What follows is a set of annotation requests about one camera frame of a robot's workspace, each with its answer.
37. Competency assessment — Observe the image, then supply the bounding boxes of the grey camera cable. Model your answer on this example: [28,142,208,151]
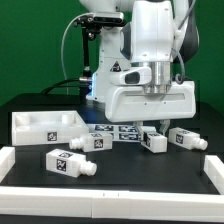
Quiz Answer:
[60,12,94,96]

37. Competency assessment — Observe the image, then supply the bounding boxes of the white front fence bar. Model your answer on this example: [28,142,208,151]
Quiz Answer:
[0,187,224,223]

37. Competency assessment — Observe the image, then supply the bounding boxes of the white right fence bar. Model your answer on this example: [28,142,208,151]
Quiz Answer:
[204,155,224,195]

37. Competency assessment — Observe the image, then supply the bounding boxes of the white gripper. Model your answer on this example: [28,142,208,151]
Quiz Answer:
[105,67,196,140]

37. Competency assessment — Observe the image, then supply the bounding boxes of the white left fence bar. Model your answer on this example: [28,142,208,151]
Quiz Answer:
[0,147,15,183]

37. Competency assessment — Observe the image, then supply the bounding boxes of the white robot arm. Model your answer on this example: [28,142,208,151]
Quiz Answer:
[79,0,199,136]

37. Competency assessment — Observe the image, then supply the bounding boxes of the white marker sheet with tags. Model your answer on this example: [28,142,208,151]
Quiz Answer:
[88,124,139,142]

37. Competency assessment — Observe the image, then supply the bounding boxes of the grey camera on black stand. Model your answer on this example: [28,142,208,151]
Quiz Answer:
[75,12,125,90]

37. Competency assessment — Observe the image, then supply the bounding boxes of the white fence bar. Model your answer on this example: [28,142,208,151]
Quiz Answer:
[204,155,224,195]
[0,147,15,183]
[0,187,224,223]

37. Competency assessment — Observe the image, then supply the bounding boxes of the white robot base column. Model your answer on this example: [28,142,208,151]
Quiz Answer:
[86,27,130,103]

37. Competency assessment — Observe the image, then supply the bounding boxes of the black cable on table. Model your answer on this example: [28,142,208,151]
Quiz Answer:
[40,79,88,96]

